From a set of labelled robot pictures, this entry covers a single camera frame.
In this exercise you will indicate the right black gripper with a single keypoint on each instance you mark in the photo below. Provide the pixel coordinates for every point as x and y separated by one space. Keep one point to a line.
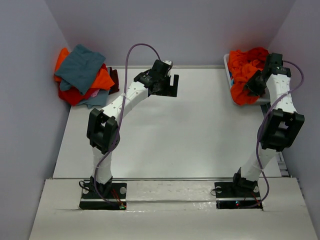
251 86

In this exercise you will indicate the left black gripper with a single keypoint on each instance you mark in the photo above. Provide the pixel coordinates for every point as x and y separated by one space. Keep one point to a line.
171 91

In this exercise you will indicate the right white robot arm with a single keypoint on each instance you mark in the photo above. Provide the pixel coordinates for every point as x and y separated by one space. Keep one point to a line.
280 125

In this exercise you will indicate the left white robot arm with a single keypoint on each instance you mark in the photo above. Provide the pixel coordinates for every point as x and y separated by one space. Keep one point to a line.
103 129

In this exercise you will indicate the white laundry basket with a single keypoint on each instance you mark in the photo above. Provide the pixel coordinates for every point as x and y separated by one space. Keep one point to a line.
265 99

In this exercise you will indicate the red crumpled t shirt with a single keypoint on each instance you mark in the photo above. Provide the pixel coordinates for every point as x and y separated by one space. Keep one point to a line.
257 56

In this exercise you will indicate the dark maroon t shirt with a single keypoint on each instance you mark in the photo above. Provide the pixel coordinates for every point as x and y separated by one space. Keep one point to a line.
113 73

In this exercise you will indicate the grey-blue bottom t shirt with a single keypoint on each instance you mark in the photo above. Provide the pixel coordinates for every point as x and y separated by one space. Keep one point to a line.
100 100

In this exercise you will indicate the pink folded t shirt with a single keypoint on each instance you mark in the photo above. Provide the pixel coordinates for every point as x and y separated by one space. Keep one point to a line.
95 93

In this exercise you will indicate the teal folded t shirt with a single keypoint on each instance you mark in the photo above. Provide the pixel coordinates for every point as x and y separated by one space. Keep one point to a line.
79 69

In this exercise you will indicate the red folded t shirt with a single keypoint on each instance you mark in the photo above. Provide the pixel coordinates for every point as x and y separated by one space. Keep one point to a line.
73 96

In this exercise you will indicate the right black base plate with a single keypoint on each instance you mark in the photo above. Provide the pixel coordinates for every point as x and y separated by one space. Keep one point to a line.
229 198

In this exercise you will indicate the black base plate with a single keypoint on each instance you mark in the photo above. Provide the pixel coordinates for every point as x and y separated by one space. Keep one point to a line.
112 200
229 198

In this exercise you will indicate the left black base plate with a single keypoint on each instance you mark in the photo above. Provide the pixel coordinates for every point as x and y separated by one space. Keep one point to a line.
112 200

